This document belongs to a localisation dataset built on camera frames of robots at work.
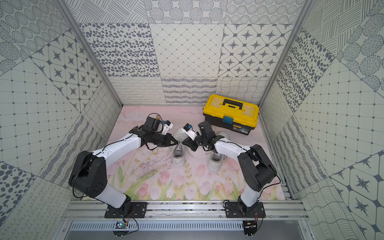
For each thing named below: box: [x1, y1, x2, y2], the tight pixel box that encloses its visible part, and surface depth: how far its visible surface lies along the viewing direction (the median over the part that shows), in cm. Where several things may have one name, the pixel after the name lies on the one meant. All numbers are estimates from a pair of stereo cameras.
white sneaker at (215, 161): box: [207, 152, 226, 172], surface depth 86 cm
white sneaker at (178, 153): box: [172, 127, 193, 167], surface depth 88 cm
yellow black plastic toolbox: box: [203, 94, 260, 136], surface depth 99 cm
